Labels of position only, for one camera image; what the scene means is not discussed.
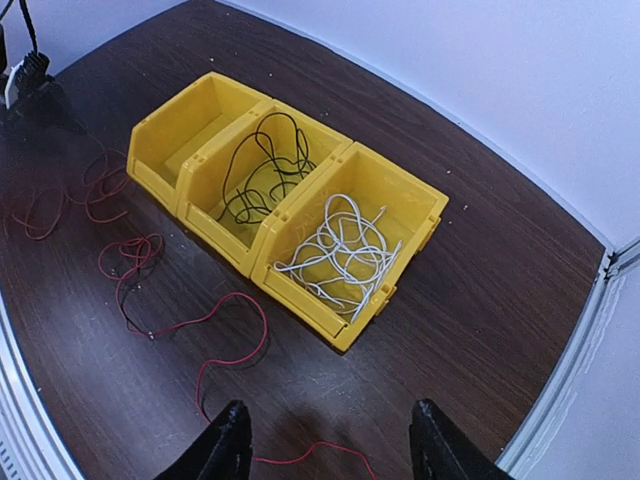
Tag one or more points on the right aluminium frame post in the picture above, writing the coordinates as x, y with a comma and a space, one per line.
550, 411

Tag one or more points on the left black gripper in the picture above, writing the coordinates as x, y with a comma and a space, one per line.
47, 107

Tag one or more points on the front aluminium rail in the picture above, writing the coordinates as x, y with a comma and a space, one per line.
30, 445

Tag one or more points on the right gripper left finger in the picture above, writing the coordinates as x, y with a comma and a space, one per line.
222, 451

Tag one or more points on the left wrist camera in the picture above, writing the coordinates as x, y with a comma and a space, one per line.
24, 78

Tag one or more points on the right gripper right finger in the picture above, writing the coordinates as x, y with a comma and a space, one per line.
440, 449

